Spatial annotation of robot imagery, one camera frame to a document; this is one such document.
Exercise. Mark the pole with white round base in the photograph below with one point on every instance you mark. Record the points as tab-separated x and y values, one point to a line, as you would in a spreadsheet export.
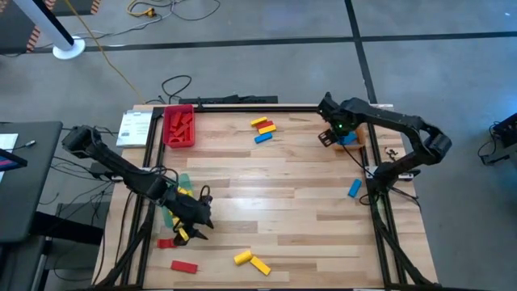
68	48

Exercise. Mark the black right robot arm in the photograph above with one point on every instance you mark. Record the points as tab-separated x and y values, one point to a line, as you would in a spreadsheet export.
404	121

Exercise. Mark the black power strip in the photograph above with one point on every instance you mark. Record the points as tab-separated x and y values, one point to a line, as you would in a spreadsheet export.
242	99

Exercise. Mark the blue wooden block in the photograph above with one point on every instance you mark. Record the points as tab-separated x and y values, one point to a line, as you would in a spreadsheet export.
263	137
347	138
355	188

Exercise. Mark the black equipment box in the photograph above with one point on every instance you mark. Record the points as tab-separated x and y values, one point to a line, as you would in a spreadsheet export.
507	131

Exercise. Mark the white paper booklet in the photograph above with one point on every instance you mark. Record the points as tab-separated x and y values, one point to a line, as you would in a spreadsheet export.
133	127

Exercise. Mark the green plastic bin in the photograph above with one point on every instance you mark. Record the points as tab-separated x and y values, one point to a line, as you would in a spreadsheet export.
186	180

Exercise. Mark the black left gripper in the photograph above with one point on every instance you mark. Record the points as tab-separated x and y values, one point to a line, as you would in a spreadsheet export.
190	210

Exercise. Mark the yellow wooden cylinder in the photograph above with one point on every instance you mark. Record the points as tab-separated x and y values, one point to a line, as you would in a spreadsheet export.
242	257

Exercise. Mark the red plastic bin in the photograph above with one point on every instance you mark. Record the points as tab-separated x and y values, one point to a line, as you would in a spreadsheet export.
179	108

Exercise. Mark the black hazard striped mat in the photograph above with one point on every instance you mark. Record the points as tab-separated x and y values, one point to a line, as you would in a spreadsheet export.
12	34

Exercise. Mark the white paper sheet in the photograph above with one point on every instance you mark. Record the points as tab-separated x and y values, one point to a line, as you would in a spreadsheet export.
7	142

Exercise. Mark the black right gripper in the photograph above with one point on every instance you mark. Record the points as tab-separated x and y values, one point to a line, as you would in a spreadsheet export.
339	117

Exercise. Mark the black desk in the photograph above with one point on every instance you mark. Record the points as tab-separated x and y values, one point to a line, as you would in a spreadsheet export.
28	190

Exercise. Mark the orange plastic bin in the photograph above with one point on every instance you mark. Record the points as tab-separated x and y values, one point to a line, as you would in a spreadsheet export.
361	139

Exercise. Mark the black aluminium frame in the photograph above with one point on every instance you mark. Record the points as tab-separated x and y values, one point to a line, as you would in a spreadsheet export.
262	108

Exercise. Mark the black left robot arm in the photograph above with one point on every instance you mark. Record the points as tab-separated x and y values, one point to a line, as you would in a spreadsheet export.
117	165

